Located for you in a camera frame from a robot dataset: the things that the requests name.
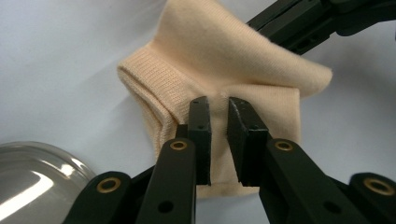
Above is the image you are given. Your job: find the metal tray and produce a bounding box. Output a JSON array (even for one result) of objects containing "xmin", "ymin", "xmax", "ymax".
[{"xmin": 0, "ymin": 141, "xmax": 98, "ymax": 224}]

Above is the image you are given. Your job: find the pale peach sock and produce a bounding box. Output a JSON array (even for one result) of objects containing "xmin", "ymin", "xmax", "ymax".
[
  {"xmin": 116, "ymin": 0, "xmax": 333, "ymax": 199},
  {"xmin": 117, "ymin": 59, "xmax": 302, "ymax": 199}
]

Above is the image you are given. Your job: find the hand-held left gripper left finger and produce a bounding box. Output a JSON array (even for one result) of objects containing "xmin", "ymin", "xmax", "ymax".
[{"xmin": 175, "ymin": 95, "xmax": 213, "ymax": 187}]

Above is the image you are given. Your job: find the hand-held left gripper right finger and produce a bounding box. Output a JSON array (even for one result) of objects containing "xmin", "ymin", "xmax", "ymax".
[{"xmin": 226, "ymin": 96, "xmax": 271, "ymax": 189}]

